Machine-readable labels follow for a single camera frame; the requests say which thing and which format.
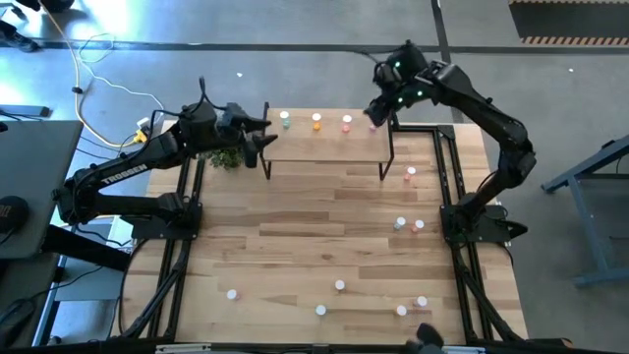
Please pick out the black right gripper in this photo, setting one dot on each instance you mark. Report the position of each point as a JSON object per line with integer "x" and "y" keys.
{"x": 387, "y": 105}

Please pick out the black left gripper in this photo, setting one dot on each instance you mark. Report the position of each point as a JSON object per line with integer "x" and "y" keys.
{"x": 230, "y": 125}

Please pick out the salmon red pill bottle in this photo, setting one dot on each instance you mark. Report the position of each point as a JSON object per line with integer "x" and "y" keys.
{"x": 411, "y": 171}
{"x": 347, "y": 119}
{"x": 418, "y": 225}

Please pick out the orange pill bottle white cap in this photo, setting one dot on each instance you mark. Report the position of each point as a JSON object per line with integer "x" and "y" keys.
{"x": 401, "y": 310}
{"x": 316, "y": 118}
{"x": 339, "y": 284}

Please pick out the small bottles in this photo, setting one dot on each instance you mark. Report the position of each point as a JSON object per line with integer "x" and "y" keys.
{"x": 421, "y": 301}

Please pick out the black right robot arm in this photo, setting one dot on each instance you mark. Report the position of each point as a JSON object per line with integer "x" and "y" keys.
{"x": 491, "y": 118}

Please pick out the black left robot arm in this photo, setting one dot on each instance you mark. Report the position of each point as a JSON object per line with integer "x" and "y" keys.
{"x": 152, "y": 155}

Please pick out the potted green plant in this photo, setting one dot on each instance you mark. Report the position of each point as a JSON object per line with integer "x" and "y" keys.
{"x": 226, "y": 158}

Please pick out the yellow white power plug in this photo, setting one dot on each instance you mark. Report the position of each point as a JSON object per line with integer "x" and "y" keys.
{"x": 142, "y": 132}

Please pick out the black desk leg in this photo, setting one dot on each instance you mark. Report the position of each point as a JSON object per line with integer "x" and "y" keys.
{"x": 83, "y": 248}

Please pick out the black mat hazard stripe edge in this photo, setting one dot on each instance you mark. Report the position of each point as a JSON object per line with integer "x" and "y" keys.
{"x": 565, "y": 19}

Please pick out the grey desk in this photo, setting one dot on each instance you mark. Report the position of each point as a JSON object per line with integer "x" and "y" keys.
{"x": 39, "y": 172}

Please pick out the black handheld device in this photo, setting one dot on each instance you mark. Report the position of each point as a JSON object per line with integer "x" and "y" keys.
{"x": 427, "y": 336}

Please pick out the white strip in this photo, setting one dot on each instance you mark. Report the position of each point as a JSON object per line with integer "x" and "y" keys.
{"x": 184, "y": 348}
{"x": 464, "y": 350}

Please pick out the grey flat device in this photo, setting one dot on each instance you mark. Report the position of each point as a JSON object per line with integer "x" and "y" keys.
{"x": 24, "y": 111}

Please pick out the person's foot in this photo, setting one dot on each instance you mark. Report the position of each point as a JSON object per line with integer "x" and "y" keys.
{"x": 19, "y": 41}
{"x": 51, "y": 4}

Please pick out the black round device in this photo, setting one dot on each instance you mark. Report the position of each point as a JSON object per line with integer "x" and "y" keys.
{"x": 11, "y": 214}

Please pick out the black rounded object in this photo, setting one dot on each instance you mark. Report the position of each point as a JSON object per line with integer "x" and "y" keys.
{"x": 12, "y": 319}

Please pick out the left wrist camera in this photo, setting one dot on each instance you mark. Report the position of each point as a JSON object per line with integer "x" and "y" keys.
{"x": 250, "y": 156}

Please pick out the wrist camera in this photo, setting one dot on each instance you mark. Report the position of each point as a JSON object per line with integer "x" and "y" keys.
{"x": 383, "y": 76}
{"x": 250, "y": 156}

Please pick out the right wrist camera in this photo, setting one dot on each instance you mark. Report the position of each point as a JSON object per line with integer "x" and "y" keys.
{"x": 383, "y": 76}

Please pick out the wooden shelf black metal frame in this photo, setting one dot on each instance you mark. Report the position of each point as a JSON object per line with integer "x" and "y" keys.
{"x": 304, "y": 147}

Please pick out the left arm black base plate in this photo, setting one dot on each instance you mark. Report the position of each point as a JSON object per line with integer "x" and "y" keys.
{"x": 147, "y": 233}

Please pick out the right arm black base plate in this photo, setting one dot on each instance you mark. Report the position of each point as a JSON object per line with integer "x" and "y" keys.
{"x": 513, "y": 229}

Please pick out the blue grey metal cart frame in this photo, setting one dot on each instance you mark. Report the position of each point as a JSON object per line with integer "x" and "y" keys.
{"x": 604, "y": 277}

